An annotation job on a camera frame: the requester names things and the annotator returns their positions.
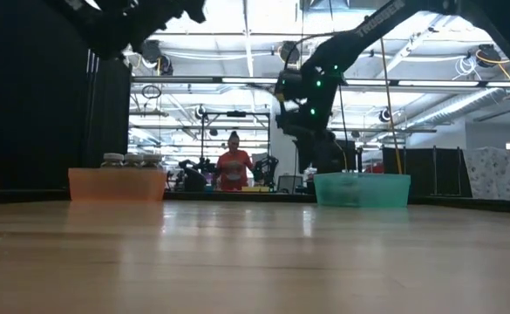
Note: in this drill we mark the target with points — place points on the black background robot arm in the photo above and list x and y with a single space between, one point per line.
267 170
193 174

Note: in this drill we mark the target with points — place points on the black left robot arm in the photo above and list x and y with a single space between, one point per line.
106 26

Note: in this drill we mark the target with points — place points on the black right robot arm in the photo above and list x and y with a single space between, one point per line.
368 30

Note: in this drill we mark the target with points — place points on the black monitor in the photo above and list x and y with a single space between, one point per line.
337 157

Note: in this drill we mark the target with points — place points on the long LED light bar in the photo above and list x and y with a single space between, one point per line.
246 80

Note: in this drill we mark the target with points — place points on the small grey monitor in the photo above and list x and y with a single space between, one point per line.
290 184

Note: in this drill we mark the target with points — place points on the person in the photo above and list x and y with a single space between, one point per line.
234 168

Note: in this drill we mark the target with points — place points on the yellow flat object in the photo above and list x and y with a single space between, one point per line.
254 189

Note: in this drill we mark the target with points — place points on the teal plastic bin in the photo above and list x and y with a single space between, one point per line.
363 192

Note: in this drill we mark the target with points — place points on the black background partition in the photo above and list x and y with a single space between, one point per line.
433 165

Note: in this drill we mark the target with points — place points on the orange plastic bin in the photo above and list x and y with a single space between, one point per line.
117 185

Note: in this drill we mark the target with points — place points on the black curtain partition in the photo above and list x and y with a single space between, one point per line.
19 122

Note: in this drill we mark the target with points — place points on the white patterned cloth panel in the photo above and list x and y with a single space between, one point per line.
490 174

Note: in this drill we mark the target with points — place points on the black aluminium table frame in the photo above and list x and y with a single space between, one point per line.
237 197

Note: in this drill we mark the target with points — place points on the silver ventilation duct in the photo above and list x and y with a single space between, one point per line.
455 109

